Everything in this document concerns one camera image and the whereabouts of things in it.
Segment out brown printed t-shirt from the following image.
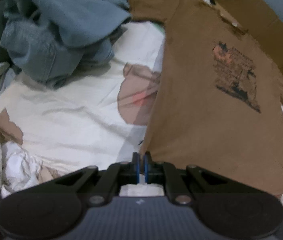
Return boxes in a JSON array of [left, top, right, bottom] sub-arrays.
[[128, 0, 283, 195]]

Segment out crumpled white cloth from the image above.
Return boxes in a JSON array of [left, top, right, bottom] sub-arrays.
[[0, 141, 42, 198]]

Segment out blue denim jeans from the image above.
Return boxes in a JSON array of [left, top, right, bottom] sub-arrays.
[[0, 20, 114, 88]]

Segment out blue-grey sweatshirt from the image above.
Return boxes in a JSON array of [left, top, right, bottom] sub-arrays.
[[5, 0, 131, 48]]

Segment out large brown cardboard sheet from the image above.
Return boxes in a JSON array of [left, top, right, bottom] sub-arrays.
[[215, 0, 283, 73]]

